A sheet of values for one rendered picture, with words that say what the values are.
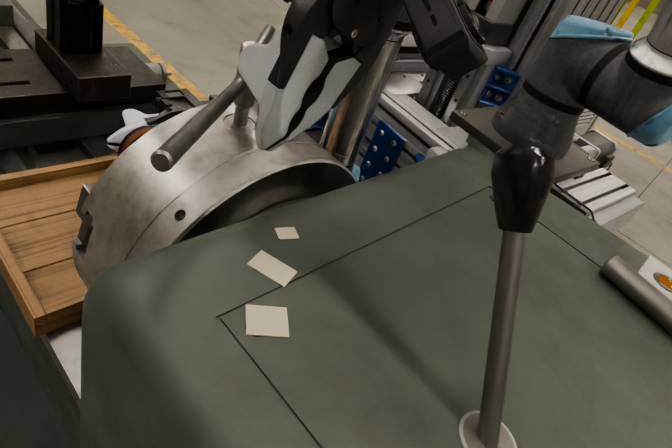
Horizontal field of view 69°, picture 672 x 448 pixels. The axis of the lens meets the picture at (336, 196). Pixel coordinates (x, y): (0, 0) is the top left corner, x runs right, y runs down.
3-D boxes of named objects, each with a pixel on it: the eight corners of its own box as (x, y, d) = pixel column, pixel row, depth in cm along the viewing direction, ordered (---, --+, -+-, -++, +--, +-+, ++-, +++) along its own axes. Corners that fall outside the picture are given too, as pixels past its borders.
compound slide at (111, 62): (130, 97, 97) (132, 74, 95) (77, 102, 90) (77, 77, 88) (85, 50, 107) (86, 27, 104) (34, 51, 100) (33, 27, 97)
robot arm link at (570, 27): (548, 76, 96) (590, 8, 88) (606, 112, 88) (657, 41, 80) (512, 74, 88) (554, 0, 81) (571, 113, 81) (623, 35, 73)
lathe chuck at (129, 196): (309, 285, 78) (369, 117, 59) (112, 393, 57) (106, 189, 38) (275, 248, 82) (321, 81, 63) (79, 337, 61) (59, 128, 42)
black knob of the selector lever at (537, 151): (539, 232, 28) (589, 165, 25) (514, 250, 26) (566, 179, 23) (483, 190, 30) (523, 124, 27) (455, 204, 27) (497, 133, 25)
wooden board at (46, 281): (253, 251, 89) (257, 235, 87) (35, 337, 64) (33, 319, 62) (169, 159, 103) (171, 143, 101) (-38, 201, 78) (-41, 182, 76)
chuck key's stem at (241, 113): (228, 137, 53) (243, 37, 46) (248, 142, 53) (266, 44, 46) (223, 148, 51) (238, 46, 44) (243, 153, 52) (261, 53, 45)
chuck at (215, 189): (324, 300, 76) (390, 133, 57) (126, 417, 56) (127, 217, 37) (309, 285, 78) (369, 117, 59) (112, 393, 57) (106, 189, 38)
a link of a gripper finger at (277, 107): (227, 115, 38) (287, 8, 35) (273, 158, 35) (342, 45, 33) (196, 107, 35) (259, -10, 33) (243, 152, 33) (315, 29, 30)
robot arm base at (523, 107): (517, 113, 103) (542, 70, 97) (577, 154, 95) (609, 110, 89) (476, 118, 93) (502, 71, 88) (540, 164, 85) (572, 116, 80)
